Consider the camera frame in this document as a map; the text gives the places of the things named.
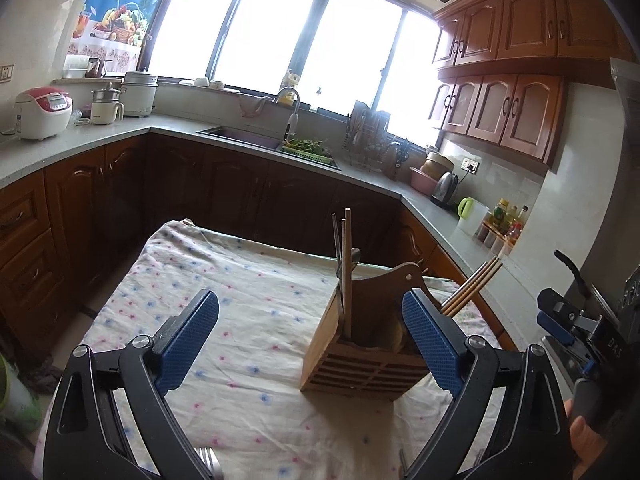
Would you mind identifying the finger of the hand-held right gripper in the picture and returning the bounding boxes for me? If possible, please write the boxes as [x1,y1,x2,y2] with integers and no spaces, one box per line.
[553,250,597,302]
[537,287,602,349]

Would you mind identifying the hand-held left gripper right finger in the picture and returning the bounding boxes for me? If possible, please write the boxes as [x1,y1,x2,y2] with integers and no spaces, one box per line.
[400,287,572,480]

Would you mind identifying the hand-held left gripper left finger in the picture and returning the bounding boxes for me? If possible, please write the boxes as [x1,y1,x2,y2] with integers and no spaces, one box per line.
[42,288,221,480]

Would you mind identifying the wooden chopsticks pile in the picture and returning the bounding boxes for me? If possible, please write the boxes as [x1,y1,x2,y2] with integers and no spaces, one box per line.
[442,259,493,315]

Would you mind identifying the wooden utensil holder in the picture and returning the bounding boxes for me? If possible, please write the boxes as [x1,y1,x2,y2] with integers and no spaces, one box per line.
[299,262,452,402]

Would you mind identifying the slanted wooden chopsticks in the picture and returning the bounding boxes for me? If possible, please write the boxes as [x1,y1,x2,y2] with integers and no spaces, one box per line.
[446,258,504,319]

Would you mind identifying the metal spoon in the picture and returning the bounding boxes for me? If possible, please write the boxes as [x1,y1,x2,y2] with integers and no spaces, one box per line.
[336,247,362,287]

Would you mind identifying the person's right hand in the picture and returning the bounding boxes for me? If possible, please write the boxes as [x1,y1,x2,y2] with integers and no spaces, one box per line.
[564,399,617,480]

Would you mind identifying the white floral tablecloth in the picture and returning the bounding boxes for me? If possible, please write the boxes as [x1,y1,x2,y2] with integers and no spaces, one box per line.
[32,217,506,480]

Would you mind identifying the group of seasoning bottles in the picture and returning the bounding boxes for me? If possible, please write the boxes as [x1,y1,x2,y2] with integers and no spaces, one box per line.
[487,198,531,241]

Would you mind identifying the seasoning container rack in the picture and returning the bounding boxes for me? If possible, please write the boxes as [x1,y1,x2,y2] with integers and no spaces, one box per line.
[474,219,516,259]

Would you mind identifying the dark utensil in holder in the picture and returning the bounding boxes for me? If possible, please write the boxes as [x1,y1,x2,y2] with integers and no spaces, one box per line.
[340,218,349,337]

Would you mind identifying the dark cloth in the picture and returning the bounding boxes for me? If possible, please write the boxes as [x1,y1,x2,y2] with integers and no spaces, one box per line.
[19,359,62,397]

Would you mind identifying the wooden lower cabinets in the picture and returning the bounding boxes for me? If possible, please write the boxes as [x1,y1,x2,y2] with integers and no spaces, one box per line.
[0,132,522,357]

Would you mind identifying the wooden cabinets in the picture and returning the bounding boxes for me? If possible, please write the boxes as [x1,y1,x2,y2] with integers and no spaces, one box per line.
[0,132,522,357]
[427,0,637,169]

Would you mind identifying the steel electric kettle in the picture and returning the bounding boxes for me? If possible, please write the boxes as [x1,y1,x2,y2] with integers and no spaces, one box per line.
[429,170,460,211]

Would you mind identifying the pink basin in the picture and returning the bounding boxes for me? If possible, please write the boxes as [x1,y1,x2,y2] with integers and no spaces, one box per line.
[408,165,441,196]

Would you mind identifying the green plastic container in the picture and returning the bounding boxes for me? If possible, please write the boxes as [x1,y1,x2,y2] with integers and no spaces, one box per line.
[0,352,44,432]

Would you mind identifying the beige lidded pot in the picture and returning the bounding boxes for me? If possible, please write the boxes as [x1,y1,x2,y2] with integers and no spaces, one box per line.
[419,149,456,179]

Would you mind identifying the dark utensil holder with scissors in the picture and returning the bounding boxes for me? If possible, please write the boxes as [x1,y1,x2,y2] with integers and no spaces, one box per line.
[389,137,414,181]

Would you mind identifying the kitchen sink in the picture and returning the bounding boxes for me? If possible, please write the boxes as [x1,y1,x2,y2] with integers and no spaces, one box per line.
[195,125,344,171]

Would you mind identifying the grey kitchen countertop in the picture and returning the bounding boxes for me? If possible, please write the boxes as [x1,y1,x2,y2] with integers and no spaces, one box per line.
[0,112,572,312]

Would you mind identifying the wooden upper cabinets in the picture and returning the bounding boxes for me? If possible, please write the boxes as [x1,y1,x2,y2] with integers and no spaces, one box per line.
[427,0,637,169]

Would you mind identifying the green basket of vegetables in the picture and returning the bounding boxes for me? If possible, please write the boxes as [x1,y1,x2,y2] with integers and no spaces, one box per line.
[280,137,334,164]

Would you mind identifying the beige dish cloth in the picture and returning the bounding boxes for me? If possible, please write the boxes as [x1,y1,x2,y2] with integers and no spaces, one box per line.
[237,92,271,119]

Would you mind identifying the small white electric pot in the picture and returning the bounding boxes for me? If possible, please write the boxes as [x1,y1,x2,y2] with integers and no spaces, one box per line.
[89,82,126,124]

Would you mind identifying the chrome kitchen faucet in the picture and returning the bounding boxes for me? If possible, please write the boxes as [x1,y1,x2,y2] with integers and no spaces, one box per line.
[274,86,302,144]

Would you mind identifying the large white rice cooker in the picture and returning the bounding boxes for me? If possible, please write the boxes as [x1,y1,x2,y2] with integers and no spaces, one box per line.
[121,68,159,119]

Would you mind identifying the white and red rice cooker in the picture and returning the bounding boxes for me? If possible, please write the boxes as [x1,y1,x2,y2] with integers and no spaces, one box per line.
[12,86,74,142]

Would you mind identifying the yellow bottle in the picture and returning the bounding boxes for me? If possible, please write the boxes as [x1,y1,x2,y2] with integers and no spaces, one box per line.
[279,67,301,106]

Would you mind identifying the white container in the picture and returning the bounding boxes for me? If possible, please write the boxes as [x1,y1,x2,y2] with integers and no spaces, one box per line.
[62,54,89,80]

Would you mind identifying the large kitchen window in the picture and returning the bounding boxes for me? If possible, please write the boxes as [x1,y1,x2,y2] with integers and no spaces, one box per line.
[147,0,444,147]

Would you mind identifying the white pitcher with green handle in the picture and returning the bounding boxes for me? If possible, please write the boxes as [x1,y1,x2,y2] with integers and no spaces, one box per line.
[455,196,491,239]

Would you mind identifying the wire dish rack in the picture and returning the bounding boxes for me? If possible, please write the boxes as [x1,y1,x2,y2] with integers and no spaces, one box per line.
[342,99,401,171]

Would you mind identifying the fruit and palm wall poster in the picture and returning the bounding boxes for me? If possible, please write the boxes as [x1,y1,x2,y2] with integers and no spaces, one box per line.
[67,0,179,74]

